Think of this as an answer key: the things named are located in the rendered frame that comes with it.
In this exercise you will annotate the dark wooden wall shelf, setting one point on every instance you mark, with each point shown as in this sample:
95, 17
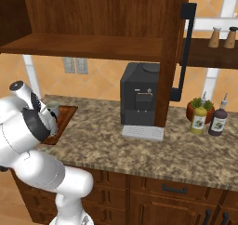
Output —
210, 55

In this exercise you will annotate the brown wooden cabinet door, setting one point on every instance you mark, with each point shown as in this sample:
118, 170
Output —
169, 49

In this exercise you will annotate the black-capped wooden shaker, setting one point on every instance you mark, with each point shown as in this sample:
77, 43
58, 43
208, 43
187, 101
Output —
231, 38

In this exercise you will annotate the yellow squeeze bottle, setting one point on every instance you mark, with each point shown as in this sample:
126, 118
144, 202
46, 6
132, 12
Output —
198, 120

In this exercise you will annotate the white window frame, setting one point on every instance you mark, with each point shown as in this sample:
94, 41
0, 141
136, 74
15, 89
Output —
214, 22

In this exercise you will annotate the grey wall outlet plate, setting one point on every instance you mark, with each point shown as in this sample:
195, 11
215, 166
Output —
69, 65
82, 66

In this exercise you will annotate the brown wooden tray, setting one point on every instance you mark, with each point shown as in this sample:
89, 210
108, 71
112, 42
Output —
65, 115

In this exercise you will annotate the brown wooden wall cabinet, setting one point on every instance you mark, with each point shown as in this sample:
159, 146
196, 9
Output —
93, 24

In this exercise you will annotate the pale green mug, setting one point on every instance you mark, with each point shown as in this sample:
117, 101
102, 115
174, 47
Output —
54, 108

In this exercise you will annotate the green plant in red pot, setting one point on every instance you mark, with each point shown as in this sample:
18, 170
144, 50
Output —
192, 106

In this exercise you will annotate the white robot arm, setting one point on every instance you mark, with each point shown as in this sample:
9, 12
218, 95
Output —
34, 169

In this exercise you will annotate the brown wooden drawer front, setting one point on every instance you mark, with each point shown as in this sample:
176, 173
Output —
198, 188
111, 179

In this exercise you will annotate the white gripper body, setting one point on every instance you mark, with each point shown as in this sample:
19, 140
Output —
52, 125

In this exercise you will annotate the white-capped wooden shaker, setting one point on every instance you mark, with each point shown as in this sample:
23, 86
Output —
214, 38

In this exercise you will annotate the dark purple squeeze bottle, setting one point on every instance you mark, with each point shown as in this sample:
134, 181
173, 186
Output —
218, 123

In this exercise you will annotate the black coffee machine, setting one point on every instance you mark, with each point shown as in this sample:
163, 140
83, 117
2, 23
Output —
138, 92

